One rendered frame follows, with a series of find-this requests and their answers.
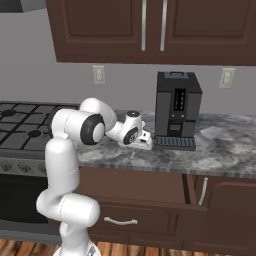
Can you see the white wall outlet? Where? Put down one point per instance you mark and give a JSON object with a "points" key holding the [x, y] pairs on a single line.
{"points": [[227, 78], [99, 74]]}

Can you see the brown upper cabinet door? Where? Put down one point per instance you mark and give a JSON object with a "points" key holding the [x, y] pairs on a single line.
{"points": [[100, 30], [210, 30]]}

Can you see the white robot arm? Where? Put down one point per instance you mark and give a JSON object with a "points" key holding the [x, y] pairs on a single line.
{"points": [[66, 180]]}

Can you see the brown lower cabinet door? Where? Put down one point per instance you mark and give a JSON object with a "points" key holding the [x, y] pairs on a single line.
{"points": [[230, 216]]}

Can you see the black gas hob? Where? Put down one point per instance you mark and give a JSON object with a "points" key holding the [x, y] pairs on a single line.
{"points": [[23, 126]]}

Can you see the grey hob knob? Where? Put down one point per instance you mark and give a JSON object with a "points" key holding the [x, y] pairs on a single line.
{"points": [[42, 168], [23, 166], [4, 165]]}

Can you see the brown cabinet door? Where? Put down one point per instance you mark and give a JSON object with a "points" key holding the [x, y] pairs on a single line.
{"points": [[230, 216], [100, 30], [210, 30]]}

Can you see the brown open drawer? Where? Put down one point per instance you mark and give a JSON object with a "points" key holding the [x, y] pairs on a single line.
{"points": [[150, 206]]}

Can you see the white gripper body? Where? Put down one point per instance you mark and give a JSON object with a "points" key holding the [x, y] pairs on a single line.
{"points": [[144, 141]]}

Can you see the black coffee machine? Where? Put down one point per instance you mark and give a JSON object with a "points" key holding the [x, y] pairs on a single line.
{"points": [[173, 110]]}

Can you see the black oven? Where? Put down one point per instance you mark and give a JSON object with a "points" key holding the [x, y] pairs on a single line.
{"points": [[20, 200]]}

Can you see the grey range hood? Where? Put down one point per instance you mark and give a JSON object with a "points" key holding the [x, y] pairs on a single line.
{"points": [[23, 5]]}

